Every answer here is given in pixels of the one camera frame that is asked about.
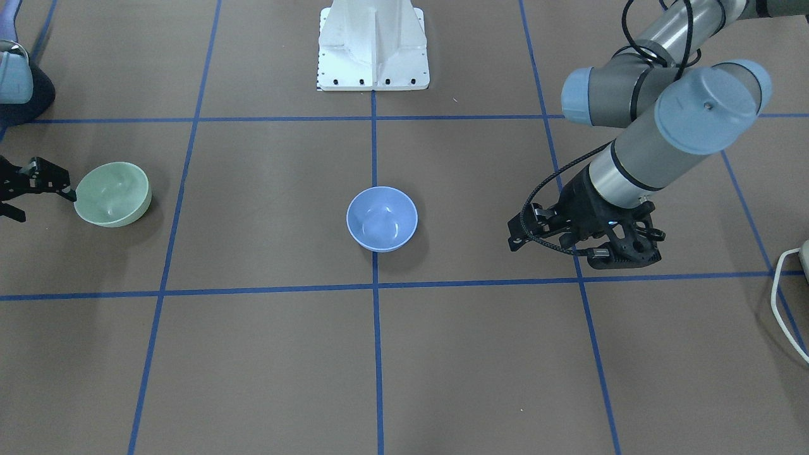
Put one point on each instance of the green bowl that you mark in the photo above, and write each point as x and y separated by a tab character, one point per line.
113	195

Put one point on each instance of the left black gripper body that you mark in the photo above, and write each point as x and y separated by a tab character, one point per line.
583	201

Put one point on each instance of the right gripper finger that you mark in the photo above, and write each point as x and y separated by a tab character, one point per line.
41	176
11	212

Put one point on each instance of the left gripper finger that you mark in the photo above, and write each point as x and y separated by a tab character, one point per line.
531	224
569	241

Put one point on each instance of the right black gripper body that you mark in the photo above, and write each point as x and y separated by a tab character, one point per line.
25	179

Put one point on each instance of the dark blue saucepan with lid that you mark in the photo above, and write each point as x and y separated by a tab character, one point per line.
26	91

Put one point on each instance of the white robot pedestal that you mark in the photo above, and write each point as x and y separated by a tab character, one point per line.
372	45

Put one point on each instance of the blue bowl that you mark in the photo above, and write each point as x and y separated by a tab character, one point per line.
382	219

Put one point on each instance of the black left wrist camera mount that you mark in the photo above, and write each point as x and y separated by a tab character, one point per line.
632	239

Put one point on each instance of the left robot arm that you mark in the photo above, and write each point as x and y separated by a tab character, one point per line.
672	117

